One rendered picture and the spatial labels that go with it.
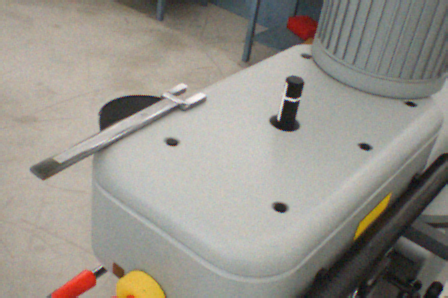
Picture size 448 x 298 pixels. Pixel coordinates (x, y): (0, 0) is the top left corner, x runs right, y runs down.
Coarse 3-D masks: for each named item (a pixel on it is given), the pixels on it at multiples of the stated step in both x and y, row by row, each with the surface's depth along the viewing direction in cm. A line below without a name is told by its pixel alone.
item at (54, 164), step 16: (160, 96) 72; (176, 96) 73; (144, 112) 67; (160, 112) 68; (112, 128) 64; (128, 128) 65; (80, 144) 61; (96, 144) 61; (48, 160) 58; (64, 160) 58; (80, 160) 60; (48, 176) 57
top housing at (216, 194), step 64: (256, 64) 84; (192, 128) 68; (256, 128) 70; (320, 128) 72; (384, 128) 74; (128, 192) 59; (192, 192) 58; (256, 192) 60; (320, 192) 61; (384, 192) 72; (128, 256) 64; (192, 256) 56; (256, 256) 54; (320, 256) 62
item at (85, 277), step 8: (88, 272) 71; (96, 272) 72; (104, 272) 73; (72, 280) 70; (80, 280) 70; (88, 280) 71; (96, 280) 72; (64, 288) 69; (72, 288) 69; (80, 288) 70; (88, 288) 71; (56, 296) 68; (64, 296) 69; (72, 296) 69
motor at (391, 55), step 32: (352, 0) 77; (384, 0) 74; (416, 0) 73; (320, 32) 85; (352, 32) 79; (384, 32) 76; (416, 32) 75; (320, 64) 85; (352, 64) 80; (384, 64) 79; (416, 64) 78; (384, 96) 81; (416, 96) 81
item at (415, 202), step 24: (432, 168) 84; (408, 192) 78; (432, 192) 80; (384, 216) 74; (408, 216) 75; (360, 240) 69; (384, 240) 70; (336, 264) 66; (360, 264) 66; (312, 288) 63; (336, 288) 62
